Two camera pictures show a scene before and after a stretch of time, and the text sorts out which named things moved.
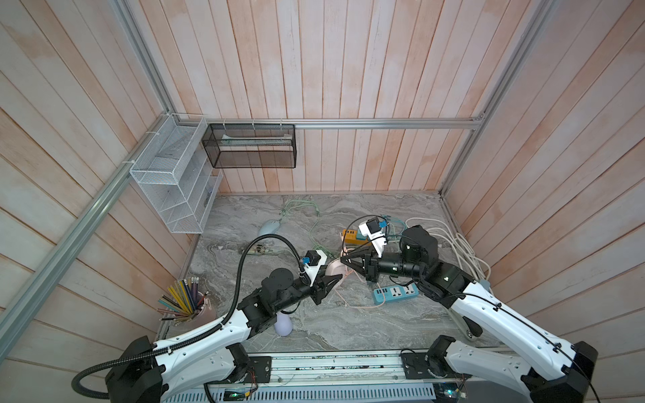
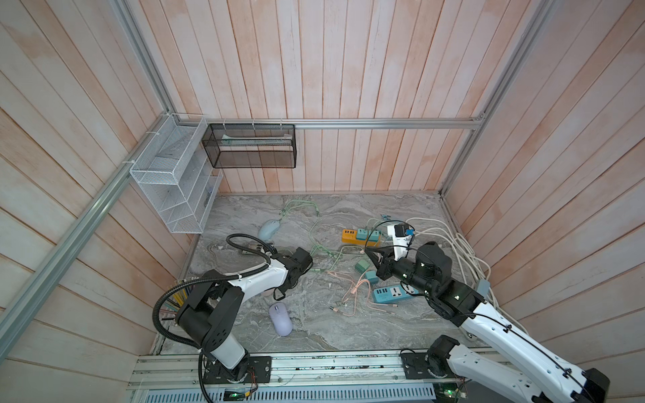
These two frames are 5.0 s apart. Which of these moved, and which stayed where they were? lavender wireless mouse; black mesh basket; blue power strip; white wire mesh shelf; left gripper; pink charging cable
Moved: pink charging cable; left gripper
Stayed: lavender wireless mouse; blue power strip; black mesh basket; white wire mesh shelf
